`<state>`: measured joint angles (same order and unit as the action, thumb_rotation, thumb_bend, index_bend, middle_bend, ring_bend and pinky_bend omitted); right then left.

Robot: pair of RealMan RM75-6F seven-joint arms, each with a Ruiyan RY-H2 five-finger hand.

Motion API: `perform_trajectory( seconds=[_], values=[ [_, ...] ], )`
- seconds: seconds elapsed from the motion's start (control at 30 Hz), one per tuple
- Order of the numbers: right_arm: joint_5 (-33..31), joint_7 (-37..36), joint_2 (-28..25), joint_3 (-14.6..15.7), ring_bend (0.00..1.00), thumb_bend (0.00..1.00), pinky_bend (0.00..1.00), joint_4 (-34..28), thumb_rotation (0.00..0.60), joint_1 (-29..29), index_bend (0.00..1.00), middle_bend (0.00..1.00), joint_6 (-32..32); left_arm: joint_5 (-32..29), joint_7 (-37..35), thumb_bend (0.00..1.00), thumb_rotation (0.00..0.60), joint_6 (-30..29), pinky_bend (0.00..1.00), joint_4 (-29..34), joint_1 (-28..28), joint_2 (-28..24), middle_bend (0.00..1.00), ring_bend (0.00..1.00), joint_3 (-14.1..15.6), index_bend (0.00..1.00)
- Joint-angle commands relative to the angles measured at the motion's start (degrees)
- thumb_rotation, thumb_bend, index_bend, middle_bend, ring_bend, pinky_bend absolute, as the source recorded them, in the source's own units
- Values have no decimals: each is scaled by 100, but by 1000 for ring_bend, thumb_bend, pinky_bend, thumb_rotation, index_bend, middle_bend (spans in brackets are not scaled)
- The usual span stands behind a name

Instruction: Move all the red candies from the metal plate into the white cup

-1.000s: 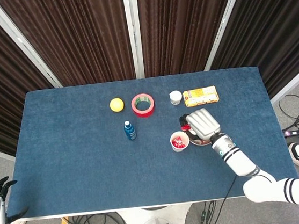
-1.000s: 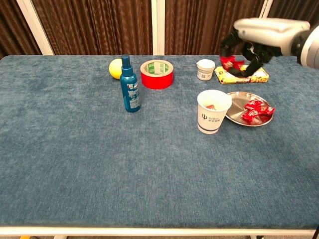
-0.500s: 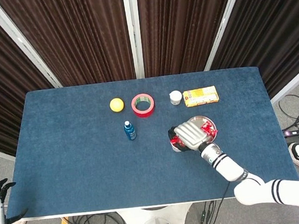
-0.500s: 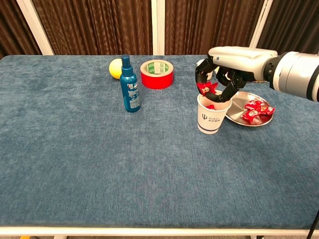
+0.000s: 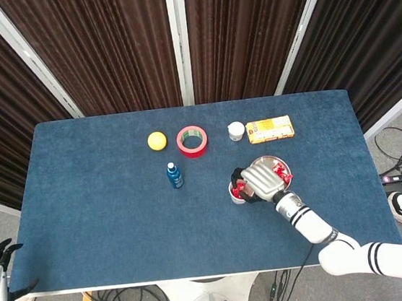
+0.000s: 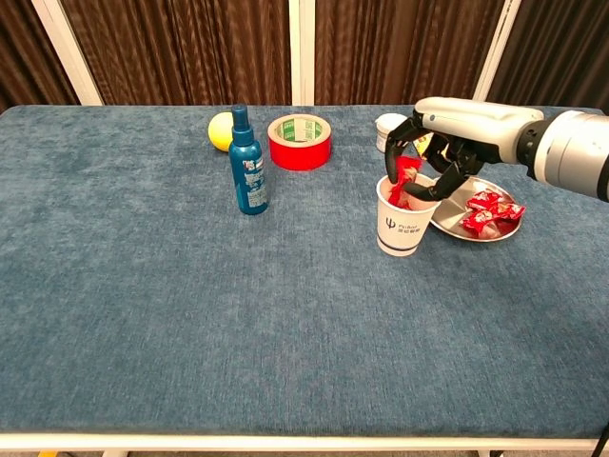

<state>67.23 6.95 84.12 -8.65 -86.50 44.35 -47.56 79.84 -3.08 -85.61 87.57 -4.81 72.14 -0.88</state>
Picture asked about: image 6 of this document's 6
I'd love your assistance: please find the blue spray bottle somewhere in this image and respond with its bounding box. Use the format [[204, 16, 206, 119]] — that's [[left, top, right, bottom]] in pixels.
[[227, 104, 270, 216]]

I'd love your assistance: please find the small white jar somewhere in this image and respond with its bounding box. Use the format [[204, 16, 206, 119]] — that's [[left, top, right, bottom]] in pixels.
[[374, 112, 409, 153]]

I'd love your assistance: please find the yellow snack box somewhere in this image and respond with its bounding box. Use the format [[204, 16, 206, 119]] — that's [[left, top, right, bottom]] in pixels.
[[412, 134, 451, 161]]

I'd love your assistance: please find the brown pleated curtain panel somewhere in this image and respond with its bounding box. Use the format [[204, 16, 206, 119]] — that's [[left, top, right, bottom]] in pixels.
[[313, 0, 506, 107], [487, 0, 609, 113], [61, 0, 292, 107], [0, 0, 80, 113]]

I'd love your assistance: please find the yellow ball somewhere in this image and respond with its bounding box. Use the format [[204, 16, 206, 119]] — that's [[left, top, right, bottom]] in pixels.
[[207, 111, 235, 152]]

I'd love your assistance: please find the round metal plate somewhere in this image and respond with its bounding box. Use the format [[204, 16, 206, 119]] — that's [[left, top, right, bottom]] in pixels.
[[427, 174, 524, 243]]

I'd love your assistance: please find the red tape roll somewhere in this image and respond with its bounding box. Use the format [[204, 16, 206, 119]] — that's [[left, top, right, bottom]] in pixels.
[[266, 112, 333, 171]]

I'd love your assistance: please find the blue fabric table cover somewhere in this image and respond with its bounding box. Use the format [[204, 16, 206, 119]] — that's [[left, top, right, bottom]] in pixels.
[[0, 104, 609, 440]]

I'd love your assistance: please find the white paper cup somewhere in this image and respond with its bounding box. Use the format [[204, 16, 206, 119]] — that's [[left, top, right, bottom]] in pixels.
[[375, 173, 443, 257]]

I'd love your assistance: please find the white partition frame post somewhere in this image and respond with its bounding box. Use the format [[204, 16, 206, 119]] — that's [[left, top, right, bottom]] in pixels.
[[471, 0, 523, 102], [30, 0, 105, 107], [287, 0, 316, 107]]

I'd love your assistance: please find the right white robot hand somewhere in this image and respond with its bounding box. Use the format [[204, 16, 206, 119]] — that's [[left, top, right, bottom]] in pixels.
[[384, 96, 546, 201]]

